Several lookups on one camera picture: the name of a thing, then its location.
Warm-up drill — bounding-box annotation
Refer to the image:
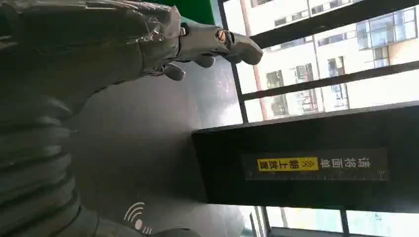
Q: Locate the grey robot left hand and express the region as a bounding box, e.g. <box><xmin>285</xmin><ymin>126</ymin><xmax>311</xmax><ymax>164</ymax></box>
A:
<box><xmin>0</xmin><ymin>0</ymin><xmax>264</xmax><ymax>114</ymax></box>

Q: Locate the green crate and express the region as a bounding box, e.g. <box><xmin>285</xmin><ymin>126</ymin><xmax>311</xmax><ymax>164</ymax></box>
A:
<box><xmin>145</xmin><ymin>0</ymin><xmax>216</xmax><ymax>26</ymax></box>

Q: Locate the ribbed grey left arm sleeve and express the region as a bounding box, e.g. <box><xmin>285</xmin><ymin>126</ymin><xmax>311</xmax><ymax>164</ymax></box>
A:
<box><xmin>0</xmin><ymin>96</ymin><xmax>201</xmax><ymax>237</ymax></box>

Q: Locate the black scanner panel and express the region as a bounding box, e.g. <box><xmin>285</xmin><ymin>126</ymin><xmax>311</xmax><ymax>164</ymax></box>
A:
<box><xmin>191</xmin><ymin>100</ymin><xmax>419</xmax><ymax>214</ymax></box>

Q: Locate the yellow and black label sticker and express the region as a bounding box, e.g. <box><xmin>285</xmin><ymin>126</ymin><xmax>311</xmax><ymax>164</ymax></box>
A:
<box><xmin>241</xmin><ymin>148</ymin><xmax>389</xmax><ymax>182</ymax></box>

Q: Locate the dark window frame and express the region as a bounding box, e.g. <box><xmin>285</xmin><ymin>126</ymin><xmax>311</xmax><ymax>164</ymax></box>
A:
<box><xmin>217</xmin><ymin>0</ymin><xmax>419</xmax><ymax>237</ymax></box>

